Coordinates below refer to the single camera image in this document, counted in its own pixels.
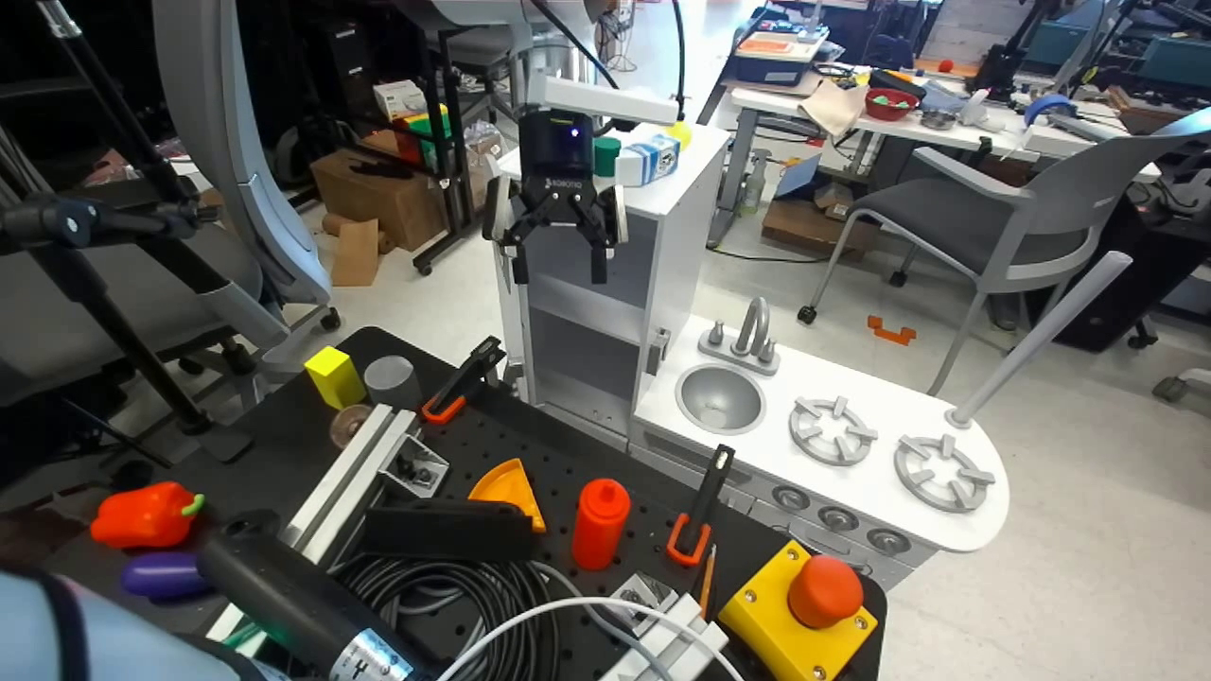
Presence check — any large grey curved panel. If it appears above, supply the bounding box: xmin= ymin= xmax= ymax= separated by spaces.
xmin=146 ymin=0 xmax=341 ymax=335

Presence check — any grey toy stove burner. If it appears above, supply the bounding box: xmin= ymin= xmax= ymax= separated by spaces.
xmin=889 ymin=432 xmax=997 ymax=515
xmin=784 ymin=395 xmax=880 ymax=470

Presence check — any red bowl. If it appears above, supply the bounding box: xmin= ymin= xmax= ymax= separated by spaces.
xmin=861 ymin=82 xmax=925 ymax=127

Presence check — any cluttered white desk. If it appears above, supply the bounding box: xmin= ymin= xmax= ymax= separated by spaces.
xmin=703 ymin=0 xmax=1211 ymax=249

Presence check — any yellow cube block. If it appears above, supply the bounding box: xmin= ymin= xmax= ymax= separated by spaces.
xmin=302 ymin=344 xmax=367 ymax=414

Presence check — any blue white milk carton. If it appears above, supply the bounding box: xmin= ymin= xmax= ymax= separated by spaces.
xmin=616 ymin=128 xmax=683 ymax=192

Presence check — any aluminium extrusion bar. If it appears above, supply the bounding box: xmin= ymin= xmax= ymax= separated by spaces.
xmin=281 ymin=400 xmax=418 ymax=569

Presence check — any yellow emergency stop button box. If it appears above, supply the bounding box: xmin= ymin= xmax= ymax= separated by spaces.
xmin=714 ymin=538 xmax=880 ymax=681

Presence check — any green toy block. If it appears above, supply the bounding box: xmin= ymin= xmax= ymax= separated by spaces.
xmin=590 ymin=134 xmax=625 ymax=183

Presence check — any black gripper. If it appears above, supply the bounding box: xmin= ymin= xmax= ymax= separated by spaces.
xmin=505 ymin=108 xmax=625 ymax=288

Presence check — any grey toy faucet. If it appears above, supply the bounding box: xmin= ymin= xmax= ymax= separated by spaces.
xmin=701 ymin=296 xmax=784 ymax=380

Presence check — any grey office chair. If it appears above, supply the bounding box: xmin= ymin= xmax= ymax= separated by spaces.
xmin=793 ymin=108 xmax=1211 ymax=400

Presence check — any black coiled cable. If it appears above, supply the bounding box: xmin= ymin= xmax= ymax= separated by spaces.
xmin=329 ymin=553 xmax=597 ymax=681

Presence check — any orange plastic bracket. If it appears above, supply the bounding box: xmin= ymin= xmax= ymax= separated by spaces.
xmin=861 ymin=311 xmax=920 ymax=354

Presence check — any small brown cardboard box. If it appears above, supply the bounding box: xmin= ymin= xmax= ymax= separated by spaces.
xmin=316 ymin=214 xmax=387 ymax=292

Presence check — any white toy kitchen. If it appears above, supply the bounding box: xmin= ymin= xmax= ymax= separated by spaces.
xmin=489 ymin=117 xmax=1015 ymax=596

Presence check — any red toy pepper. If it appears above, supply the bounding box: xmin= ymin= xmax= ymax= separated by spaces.
xmin=85 ymin=476 xmax=209 ymax=557

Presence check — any brown round disc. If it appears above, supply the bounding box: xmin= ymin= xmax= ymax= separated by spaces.
xmin=326 ymin=400 xmax=374 ymax=456

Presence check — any large brown cardboard box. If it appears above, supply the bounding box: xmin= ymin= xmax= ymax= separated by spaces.
xmin=306 ymin=128 xmax=445 ymax=255

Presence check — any orange black bar clamp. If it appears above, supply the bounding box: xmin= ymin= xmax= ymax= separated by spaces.
xmin=416 ymin=335 xmax=505 ymax=432
xmin=661 ymin=443 xmax=737 ymax=571

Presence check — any black cylindrical device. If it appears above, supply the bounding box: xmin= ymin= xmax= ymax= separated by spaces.
xmin=194 ymin=509 xmax=437 ymax=681

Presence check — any black tripod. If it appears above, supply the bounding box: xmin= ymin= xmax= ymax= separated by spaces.
xmin=0 ymin=0 xmax=258 ymax=439

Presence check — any white cable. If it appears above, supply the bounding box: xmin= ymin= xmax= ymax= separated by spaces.
xmin=432 ymin=596 xmax=750 ymax=681

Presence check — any orange pencil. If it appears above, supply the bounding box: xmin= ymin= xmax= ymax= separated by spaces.
xmin=697 ymin=540 xmax=721 ymax=620

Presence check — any grey cylinder block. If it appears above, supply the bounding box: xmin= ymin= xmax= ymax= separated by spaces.
xmin=360 ymin=354 xmax=425 ymax=408

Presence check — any black perforated board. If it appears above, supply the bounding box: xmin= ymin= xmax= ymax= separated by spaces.
xmin=34 ymin=322 xmax=889 ymax=681

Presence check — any grey toy sink bowl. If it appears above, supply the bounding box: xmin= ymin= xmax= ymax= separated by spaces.
xmin=674 ymin=365 xmax=769 ymax=436

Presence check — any orange wedge block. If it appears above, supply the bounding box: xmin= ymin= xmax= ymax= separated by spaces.
xmin=465 ymin=456 xmax=552 ymax=538

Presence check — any purple toy eggplant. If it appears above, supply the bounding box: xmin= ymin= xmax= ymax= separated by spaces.
xmin=121 ymin=549 xmax=214 ymax=606

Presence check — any orange cylinder block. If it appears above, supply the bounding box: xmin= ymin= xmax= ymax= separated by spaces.
xmin=567 ymin=475 xmax=635 ymax=581

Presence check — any black foam roll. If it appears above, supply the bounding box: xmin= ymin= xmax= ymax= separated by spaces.
xmin=353 ymin=500 xmax=548 ymax=569

